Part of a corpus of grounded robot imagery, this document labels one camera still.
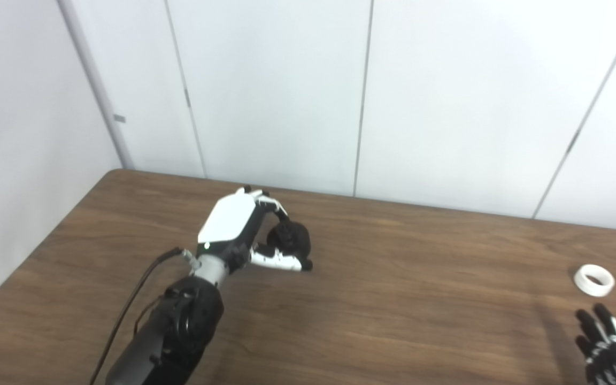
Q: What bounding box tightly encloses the white plastic ring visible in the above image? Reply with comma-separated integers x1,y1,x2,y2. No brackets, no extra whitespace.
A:
574,264,616,298

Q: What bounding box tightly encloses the grey wall corner post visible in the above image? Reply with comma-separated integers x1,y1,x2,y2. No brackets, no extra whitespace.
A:
57,0,135,171

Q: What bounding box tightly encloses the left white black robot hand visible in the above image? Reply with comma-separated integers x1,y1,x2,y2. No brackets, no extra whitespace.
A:
197,186,314,272

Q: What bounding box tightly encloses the round black plastic part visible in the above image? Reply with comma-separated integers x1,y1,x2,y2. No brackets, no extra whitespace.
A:
266,220,312,263

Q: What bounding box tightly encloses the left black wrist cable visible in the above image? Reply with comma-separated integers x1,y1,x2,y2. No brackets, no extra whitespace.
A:
90,247,187,385

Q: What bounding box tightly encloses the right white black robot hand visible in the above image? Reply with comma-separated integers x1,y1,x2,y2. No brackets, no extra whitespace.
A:
575,303,616,385

